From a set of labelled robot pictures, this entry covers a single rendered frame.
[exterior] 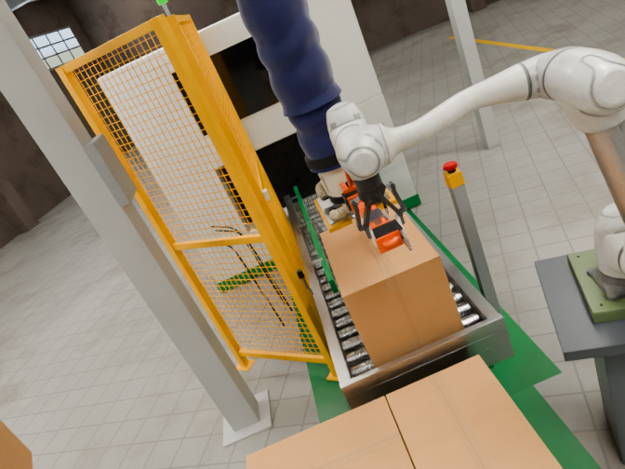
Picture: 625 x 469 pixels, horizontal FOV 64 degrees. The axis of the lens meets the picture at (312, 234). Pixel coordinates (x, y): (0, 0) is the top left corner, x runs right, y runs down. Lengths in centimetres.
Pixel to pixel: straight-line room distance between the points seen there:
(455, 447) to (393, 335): 49
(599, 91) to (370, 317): 115
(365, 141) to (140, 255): 155
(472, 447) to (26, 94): 212
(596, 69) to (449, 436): 121
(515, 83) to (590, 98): 23
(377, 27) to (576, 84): 1144
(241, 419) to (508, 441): 166
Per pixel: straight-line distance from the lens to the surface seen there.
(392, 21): 1261
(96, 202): 242
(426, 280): 197
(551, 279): 203
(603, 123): 136
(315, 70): 184
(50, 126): 237
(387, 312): 200
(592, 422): 254
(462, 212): 249
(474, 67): 486
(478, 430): 187
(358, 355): 228
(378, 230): 151
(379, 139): 121
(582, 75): 130
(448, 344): 209
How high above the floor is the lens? 200
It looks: 25 degrees down
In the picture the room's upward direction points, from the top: 25 degrees counter-clockwise
